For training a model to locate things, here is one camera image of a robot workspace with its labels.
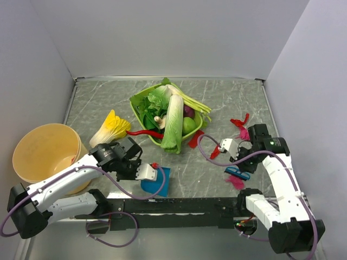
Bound blue hand brush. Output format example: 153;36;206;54
224;166;250;181

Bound blue dustpan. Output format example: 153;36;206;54
140;167;171;197

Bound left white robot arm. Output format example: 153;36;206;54
6;138;143;239

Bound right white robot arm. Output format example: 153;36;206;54
221;124;325;254

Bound pink paper scrap lower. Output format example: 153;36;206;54
225;175;245;190

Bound pink paper scrap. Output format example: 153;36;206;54
237;126;250;141
225;175;245;190

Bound pink paper scrap upper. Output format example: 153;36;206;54
237;126;250;141

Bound red paper strip vertical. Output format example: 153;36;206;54
210;145;221;160

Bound yellow napa cabbage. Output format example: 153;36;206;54
89;109;131;148

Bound red chili pepper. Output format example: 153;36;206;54
126;130;164;139

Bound red paper scrap top right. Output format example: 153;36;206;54
230;113;249;128

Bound long green white cabbage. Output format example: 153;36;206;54
160;94;184;154

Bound beige mushroom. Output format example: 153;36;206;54
154;115;166;129

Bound red paper strip right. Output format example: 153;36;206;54
188;129;204;149

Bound green plastic basket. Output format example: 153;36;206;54
130;78;208;140

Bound green leafy lettuce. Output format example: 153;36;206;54
130;77;171;131

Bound green round fruit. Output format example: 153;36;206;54
182;117;196;136

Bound purple onion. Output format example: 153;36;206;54
183;105;195;119

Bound beige plastic bucket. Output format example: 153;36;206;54
12;123;88;184

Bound green onion stalks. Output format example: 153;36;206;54
166;84;212;122

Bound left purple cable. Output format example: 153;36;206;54
0;165;166;248

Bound purple cable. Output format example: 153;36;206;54
196;134;318;260
0;165;166;248

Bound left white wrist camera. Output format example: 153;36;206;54
135;163;157;181

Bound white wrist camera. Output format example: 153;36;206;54
135;163;157;181
218;138;239;160

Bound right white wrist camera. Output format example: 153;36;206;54
218;138;239;160

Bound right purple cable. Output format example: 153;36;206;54
196;134;318;260

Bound black base frame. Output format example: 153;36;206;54
75;197;252;231

